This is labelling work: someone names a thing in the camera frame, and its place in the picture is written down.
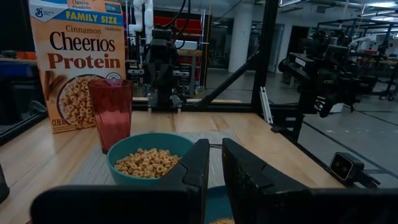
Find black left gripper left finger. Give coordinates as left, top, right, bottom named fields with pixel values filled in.
left=30, top=138, right=211, bottom=224

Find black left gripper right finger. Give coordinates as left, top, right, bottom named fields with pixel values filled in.
left=221, top=138, right=398, bottom=224

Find teal plate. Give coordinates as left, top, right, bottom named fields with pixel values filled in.
left=205, top=185, right=234, bottom=224

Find teal bowl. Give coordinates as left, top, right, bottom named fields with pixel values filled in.
left=106, top=133, right=195, bottom=187

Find pink faceted plastic tumbler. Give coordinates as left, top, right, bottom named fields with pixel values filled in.
left=88, top=78, right=134, bottom=155

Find orange Cheerios Protein cereal box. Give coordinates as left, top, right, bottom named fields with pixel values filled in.
left=28, top=0, right=127, bottom=134

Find toasted oat cereal rings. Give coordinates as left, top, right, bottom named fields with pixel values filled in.
left=114, top=147, right=182, bottom=179

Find grey woven placemat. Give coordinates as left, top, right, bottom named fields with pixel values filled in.
left=70, top=130, right=237, bottom=189

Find black background robot station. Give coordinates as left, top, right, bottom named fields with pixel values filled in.
left=278, top=29, right=379, bottom=119

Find white building column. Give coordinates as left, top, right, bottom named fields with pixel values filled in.
left=228, top=1, right=259, bottom=74

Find small black table camera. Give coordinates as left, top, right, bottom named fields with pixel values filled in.
left=328, top=151, right=382, bottom=189

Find silver metal bracket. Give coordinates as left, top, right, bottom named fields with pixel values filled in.
left=259, top=86, right=274, bottom=124

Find black aluminium rig frame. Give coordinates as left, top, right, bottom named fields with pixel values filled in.
left=132, top=0, right=383, bottom=187

